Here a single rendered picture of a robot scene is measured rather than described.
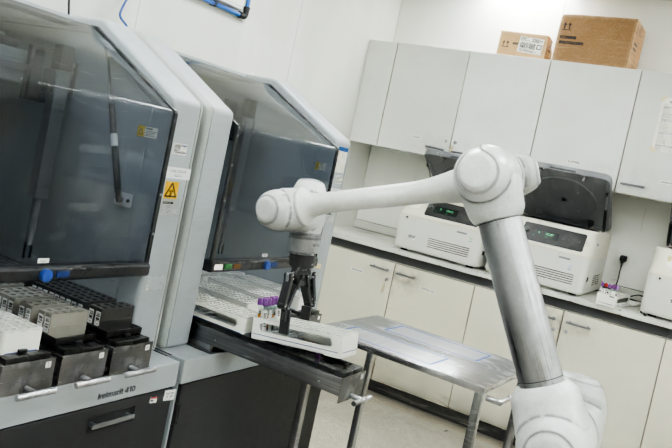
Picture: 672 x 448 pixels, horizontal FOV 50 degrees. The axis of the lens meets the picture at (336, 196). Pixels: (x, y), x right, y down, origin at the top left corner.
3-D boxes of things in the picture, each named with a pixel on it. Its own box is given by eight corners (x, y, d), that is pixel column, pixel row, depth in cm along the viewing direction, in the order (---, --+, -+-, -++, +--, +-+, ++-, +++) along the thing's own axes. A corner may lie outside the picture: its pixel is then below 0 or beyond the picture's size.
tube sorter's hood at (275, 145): (91, 232, 239) (128, 41, 236) (209, 234, 292) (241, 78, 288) (210, 273, 214) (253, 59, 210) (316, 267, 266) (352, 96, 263)
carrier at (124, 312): (125, 325, 193) (130, 303, 192) (131, 328, 192) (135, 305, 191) (91, 330, 182) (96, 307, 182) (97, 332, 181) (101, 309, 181)
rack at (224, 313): (166, 309, 224) (170, 290, 224) (188, 307, 233) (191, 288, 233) (241, 338, 210) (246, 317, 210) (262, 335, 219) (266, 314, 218)
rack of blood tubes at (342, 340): (249, 337, 209) (252, 315, 209) (269, 333, 217) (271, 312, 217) (340, 358, 194) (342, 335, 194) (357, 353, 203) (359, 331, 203)
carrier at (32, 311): (61, 323, 183) (66, 300, 182) (67, 326, 182) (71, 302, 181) (21, 328, 173) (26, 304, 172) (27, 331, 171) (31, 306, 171)
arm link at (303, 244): (326, 235, 209) (324, 256, 209) (300, 231, 214) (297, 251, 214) (310, 235, 201) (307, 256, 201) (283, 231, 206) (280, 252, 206)
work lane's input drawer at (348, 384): (149, 328, 225) (155, 300, 224) (179, 324, 237) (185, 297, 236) (351, 410, 189) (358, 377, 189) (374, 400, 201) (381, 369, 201)
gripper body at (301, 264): (306, 255, 202) (302, 288, 202) (321, 254, 209) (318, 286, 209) (283, 251, 206) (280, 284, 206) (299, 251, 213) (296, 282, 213)
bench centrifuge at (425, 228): (390, 247, 446) (412, 144, 443) (431, 247, 499) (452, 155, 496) (475, 270, 417) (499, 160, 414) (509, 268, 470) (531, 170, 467)
